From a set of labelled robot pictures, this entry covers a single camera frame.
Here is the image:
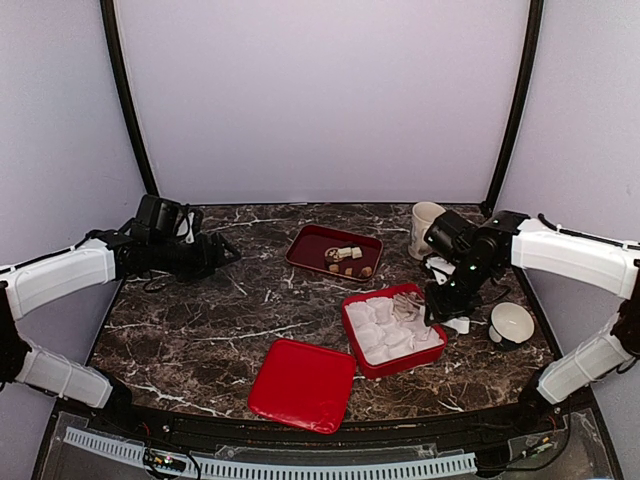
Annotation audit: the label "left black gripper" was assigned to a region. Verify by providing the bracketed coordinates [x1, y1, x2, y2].
[150, 232, 240, 285]

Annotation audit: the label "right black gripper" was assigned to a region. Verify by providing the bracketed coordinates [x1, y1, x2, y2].
[425, 257, 498, 325]

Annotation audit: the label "metal tongs white handles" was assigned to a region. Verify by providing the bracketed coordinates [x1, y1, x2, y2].
[392, 292, 470, 335]

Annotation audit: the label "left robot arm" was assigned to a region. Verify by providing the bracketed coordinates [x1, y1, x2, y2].
[1, 230, 241, 436]

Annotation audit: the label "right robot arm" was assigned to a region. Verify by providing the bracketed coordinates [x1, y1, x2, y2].
[423, 210, 639, 434]

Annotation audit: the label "white bowl dark base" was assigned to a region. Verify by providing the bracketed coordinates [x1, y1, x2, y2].
[488, 302, 535, 351]

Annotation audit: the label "cream mug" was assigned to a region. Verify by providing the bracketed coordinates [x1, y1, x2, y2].
[408, 202, 446, 260]

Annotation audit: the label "red box with liners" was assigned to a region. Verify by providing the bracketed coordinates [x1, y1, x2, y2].
[342, 283, 448, 379]

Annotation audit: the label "dark red tray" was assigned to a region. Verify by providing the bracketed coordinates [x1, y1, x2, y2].
[285, 224, 383, 283]

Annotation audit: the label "red box lid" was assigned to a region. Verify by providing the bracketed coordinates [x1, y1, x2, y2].
[248, 339, 356, 435]

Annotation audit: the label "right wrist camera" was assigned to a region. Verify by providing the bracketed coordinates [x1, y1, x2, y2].
[423, 210, 477, 264]

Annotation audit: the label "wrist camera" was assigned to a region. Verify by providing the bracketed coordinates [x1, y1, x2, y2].
[423, 210, 477, 264]
[130, 194, 181, 244]

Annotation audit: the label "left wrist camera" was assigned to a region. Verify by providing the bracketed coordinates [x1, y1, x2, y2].
[130, 194, 181, 244]

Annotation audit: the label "left black frame post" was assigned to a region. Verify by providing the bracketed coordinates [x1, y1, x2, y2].
[99, 0, 159, 196]

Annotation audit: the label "black frame post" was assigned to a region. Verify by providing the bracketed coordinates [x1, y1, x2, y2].
[480, 0, 545, 217]
[99, 0, 159, 196]

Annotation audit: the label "grey cable duct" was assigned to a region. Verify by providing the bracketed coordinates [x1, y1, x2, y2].
[63, 427, 477, 480]

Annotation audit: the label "right black frame post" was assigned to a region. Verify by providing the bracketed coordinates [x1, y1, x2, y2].
[480, 0, 545, 217]

